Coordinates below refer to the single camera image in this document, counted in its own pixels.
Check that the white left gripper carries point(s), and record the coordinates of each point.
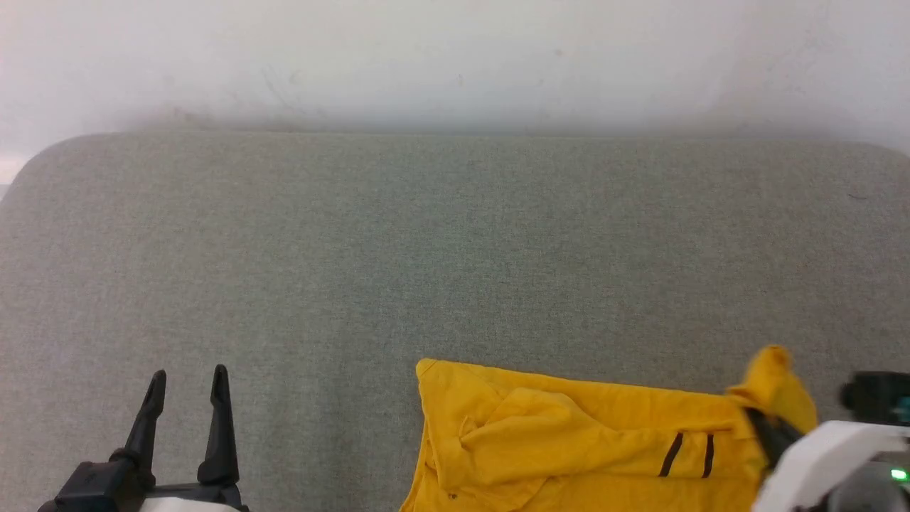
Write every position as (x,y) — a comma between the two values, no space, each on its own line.
(192,499)

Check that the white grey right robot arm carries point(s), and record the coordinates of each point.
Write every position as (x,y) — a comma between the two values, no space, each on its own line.
(871,491)

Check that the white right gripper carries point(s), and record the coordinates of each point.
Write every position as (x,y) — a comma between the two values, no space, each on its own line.
(817,455)

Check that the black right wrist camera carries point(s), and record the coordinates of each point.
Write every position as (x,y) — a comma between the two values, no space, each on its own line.
(878,398)

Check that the yellow garment with white print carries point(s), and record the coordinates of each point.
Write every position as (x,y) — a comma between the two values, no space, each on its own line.
(569,441)

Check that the grey fabric sofa cushion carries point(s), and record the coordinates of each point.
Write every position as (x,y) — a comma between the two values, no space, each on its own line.
(355,249)

